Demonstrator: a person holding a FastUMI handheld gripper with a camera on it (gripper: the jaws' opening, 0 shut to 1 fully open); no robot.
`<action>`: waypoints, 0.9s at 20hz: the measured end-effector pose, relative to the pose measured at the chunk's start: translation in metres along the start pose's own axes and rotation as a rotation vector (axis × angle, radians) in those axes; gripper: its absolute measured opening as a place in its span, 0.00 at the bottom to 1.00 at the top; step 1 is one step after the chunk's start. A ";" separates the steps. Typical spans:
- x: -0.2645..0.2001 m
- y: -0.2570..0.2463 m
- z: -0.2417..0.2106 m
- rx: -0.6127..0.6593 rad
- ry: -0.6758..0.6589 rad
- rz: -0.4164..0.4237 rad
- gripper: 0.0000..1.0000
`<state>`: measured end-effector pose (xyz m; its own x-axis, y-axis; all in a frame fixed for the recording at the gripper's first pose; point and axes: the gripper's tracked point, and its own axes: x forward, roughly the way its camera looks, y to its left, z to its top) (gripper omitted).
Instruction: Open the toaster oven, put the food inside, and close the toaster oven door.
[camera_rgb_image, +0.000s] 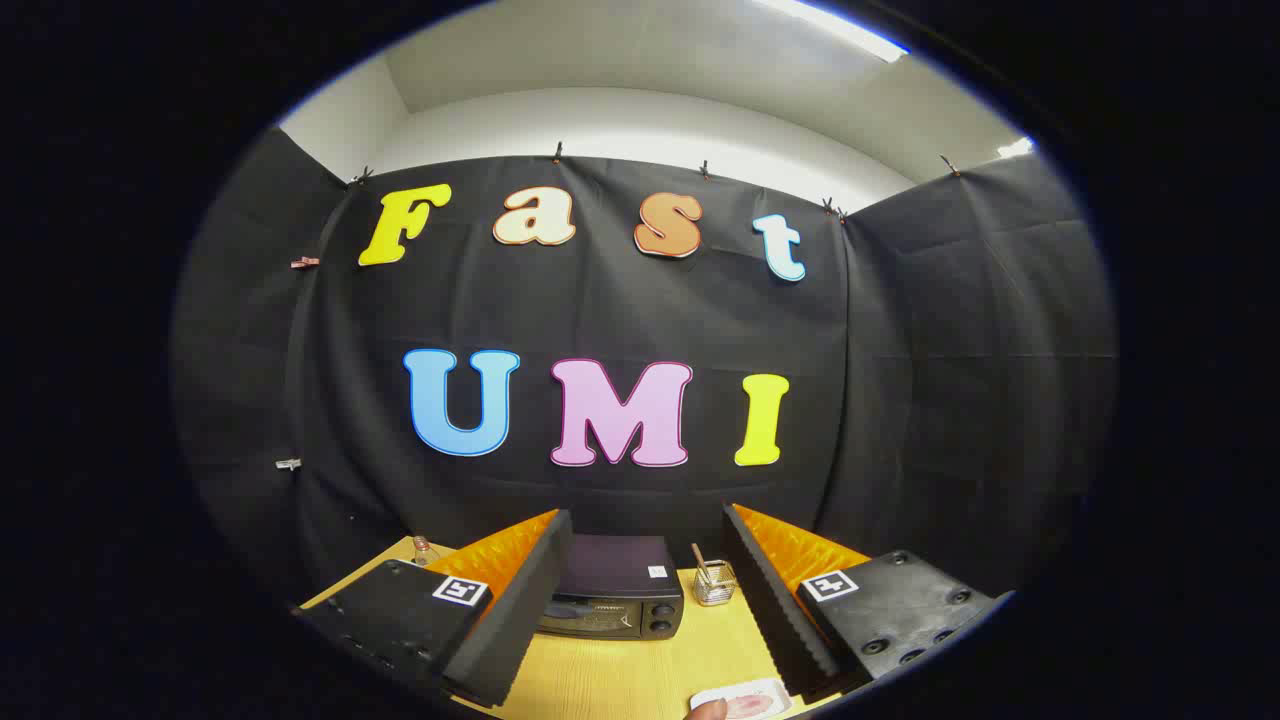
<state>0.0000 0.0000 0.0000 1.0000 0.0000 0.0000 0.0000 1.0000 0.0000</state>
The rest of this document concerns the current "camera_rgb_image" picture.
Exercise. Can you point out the clear plastic water bottle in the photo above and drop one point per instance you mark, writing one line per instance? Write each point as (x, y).
(424, 552)

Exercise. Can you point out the white square plate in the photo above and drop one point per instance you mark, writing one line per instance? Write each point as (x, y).
(705, 694)

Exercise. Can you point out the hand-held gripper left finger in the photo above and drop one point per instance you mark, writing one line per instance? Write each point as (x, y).
(520, 610)

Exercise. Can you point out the metal mesh holder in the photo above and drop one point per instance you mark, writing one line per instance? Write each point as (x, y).
(716, 586)

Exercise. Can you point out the wooden stick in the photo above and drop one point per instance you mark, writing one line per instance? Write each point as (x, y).
(700, 558)

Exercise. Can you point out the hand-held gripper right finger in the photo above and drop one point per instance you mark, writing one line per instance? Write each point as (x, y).
(770, 600)

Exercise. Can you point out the pink round bun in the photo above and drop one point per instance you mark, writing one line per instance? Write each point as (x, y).
(750, 706)

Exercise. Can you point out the black toaster oven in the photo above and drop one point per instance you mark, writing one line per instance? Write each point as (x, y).
(620, 570)

